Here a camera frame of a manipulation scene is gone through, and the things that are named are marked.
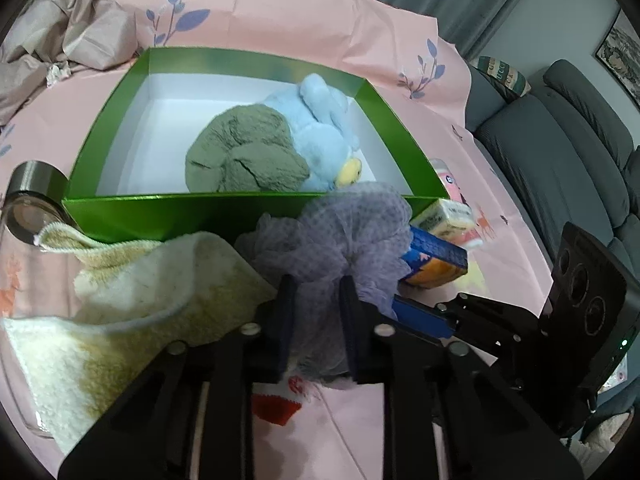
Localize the pink patterned tablecloth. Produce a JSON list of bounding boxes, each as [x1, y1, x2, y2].
[[1, 0, 551, 479]]

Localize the blue orange small carton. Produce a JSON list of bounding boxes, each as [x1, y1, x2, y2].
[[401, 226, 468, 289]]

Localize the red and white sock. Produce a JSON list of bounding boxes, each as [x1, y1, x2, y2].
[[252, 375, 317, 426]]

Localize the person lying on sofa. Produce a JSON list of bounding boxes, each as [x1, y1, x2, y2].
[[585, 408, 634, 454]]

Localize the purple mesh bath pouf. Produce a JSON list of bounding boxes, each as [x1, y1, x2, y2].
[[235, 182, 412, 384]]

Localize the blue plush toy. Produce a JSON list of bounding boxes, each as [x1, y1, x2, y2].
[[262, 74, 362, 192]]

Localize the pink white small package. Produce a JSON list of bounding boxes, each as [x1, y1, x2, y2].
[[430, 159, 483, 250]]

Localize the framed landscape painting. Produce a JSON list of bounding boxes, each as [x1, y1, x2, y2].
[[596, 10, 640, 102]]

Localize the green fuzzy cloth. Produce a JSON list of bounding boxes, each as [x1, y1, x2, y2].
[[184, 104, 310, 193]]

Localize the cream tissue pack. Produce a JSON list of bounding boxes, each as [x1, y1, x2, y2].
[[410, 198, 475, 242]]

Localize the clear glass bottle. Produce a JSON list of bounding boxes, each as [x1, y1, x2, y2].
[[0, 159, 79, 441]]

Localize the crumpled beige cloth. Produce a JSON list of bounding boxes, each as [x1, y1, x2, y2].
[[1, 0, 138, 126]]

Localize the grey blue sofa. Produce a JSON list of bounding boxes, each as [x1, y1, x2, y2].
[[464, 58, 640, 421]]

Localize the striped throw pillow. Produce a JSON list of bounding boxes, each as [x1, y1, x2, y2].
[[471, 55, 532, 99]]

